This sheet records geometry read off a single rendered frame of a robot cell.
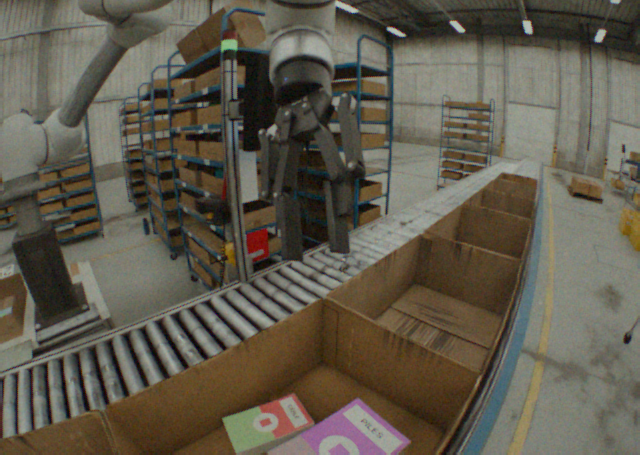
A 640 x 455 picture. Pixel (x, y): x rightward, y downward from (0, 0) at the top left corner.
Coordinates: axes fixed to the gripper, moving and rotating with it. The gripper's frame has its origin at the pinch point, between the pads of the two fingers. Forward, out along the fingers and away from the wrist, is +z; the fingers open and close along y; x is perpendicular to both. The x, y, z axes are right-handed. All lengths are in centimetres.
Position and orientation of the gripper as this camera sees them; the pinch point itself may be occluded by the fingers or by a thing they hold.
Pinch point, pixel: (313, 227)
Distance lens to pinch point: 29.7
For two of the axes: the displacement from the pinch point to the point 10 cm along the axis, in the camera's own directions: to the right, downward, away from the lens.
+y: -8.5, 2.1, 4.8
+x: -5.2, -1.9, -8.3
